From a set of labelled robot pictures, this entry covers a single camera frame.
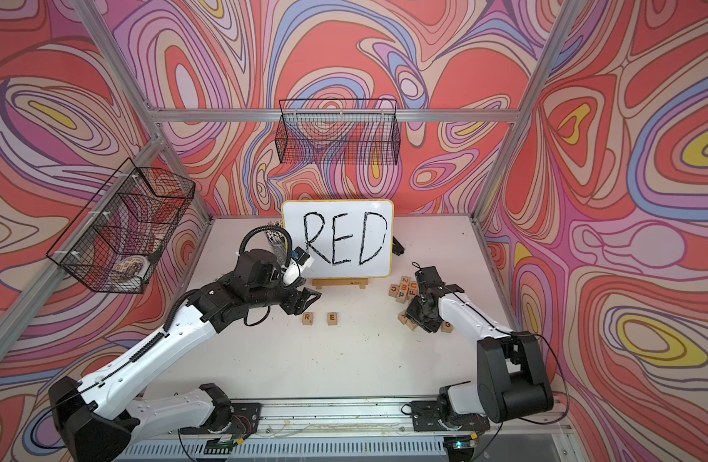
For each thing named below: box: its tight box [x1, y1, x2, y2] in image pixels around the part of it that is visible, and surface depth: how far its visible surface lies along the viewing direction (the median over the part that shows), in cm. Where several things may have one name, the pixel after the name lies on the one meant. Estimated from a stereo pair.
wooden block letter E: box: [327, 311, 340, 327], surface depth 91 cm
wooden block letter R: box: [302, 311, 314, 326], surface depth 90 cm
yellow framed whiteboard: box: [280, 199, 395, 280], surface depth 90 cm
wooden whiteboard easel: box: [311, 277, 369, 290], surface depth 95 cm
